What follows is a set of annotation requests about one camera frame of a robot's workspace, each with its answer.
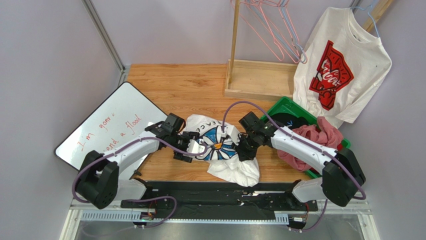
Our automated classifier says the pink wire hanger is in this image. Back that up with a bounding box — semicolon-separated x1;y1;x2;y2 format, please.
230;0;289;62
247;0;304;65

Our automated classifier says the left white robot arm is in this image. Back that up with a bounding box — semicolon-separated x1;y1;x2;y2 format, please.
72;113;204;210

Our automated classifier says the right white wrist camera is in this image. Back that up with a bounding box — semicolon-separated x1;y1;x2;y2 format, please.
219;125;236;138

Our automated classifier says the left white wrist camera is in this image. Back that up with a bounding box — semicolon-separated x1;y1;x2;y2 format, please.
187;139;209;157

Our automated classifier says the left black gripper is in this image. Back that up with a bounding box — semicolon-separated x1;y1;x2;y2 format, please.
169;131;200;163

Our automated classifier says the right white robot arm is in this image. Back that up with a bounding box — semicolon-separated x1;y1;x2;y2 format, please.
235;111;366;207

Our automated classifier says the whiteboard with red writing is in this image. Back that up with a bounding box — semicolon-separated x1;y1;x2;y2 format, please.
55;82;167;170

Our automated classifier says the blue hanger holding shirt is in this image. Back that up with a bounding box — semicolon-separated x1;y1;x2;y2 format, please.
350;3;381;38

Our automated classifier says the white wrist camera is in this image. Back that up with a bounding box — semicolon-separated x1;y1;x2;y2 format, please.
187;139;209;157
219;125;236;138

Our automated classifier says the wooden hanger rack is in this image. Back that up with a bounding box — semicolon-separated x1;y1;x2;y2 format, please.
224;0;395;102

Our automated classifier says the blue wire hanger on rack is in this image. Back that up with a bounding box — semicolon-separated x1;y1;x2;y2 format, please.
248;0;309;64

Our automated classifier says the pink crumpled shirt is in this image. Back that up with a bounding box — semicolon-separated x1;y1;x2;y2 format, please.
277;116;344;172

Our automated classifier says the aluminium corner frame post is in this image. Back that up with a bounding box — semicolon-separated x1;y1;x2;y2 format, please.
82;0;130;86

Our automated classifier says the green plastic bin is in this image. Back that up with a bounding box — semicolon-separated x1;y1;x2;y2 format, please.
260;96;352;181

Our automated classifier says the white t-shirt red print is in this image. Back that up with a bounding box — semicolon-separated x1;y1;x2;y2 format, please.
292;7;392;128

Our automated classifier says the white flower print t-shirt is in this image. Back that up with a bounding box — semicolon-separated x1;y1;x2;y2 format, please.
184;114;260;187

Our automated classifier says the black garment in bin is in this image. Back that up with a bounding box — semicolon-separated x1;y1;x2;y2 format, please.
271;112;310;130

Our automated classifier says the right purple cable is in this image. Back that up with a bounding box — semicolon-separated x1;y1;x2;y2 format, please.
221;100;367;233

